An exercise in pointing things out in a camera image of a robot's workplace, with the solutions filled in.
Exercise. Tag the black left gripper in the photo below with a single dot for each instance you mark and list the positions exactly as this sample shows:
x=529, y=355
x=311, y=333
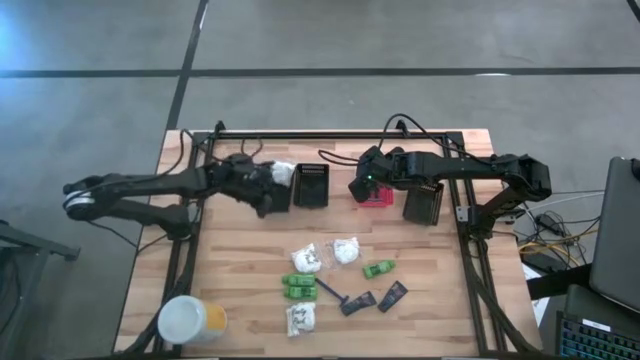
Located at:
x=242, y=177

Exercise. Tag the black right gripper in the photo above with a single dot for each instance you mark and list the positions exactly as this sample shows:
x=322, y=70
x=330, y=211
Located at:
x=375, y=167

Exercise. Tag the dark blue toiletry tube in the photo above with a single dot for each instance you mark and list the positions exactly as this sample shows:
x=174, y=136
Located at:
x=392, y=296
x=358, y=303

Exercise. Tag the blue disposable razor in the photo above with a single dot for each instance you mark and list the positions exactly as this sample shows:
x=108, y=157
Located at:
x=330, y=290

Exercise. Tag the printed bag of cotton balls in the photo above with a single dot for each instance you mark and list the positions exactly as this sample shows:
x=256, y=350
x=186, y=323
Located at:
x=300, y=318

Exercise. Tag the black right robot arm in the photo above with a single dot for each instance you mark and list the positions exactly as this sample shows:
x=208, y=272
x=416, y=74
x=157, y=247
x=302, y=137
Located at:
x=475, y=167

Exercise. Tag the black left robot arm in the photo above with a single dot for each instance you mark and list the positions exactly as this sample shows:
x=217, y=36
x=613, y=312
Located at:
x=150, y=186

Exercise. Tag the red plastic basket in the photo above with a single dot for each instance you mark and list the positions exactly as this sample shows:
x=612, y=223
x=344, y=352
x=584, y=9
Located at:
x=378, y=199

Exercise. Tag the black power adapter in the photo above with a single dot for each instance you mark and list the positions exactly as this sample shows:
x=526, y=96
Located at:
x=547, y=222

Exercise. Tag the black flat bar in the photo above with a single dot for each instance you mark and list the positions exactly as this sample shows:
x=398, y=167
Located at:
x=555, y=282

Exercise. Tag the black metal stand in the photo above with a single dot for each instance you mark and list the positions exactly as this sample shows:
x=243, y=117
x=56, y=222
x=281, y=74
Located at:
x=30, y=245

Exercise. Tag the black laptop with backlit keyboard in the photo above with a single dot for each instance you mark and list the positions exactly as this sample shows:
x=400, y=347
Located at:
x=595, y=340

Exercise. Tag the black metal table frame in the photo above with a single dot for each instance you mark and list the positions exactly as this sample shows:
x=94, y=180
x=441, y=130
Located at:
x=325, y=135

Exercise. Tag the silver frame bracket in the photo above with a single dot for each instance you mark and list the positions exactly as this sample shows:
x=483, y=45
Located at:
x=461, y=214

